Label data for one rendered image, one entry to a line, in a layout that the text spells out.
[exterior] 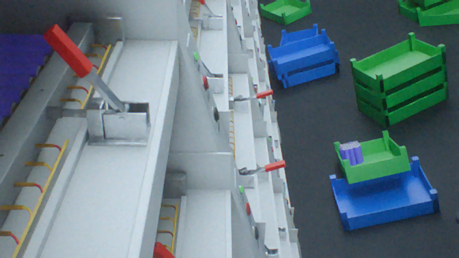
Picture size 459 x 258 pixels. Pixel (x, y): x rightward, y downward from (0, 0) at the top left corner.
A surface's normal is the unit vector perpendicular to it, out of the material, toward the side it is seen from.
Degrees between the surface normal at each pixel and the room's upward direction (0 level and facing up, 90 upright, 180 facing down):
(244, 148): 17
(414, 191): 0
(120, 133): 90
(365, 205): 0
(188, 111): 90
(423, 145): 0
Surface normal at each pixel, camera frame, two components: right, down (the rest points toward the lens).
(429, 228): -0.26, -0.82
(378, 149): -0.08, 0.18
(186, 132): 0.02, 0.52
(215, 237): 0.03, -0.85
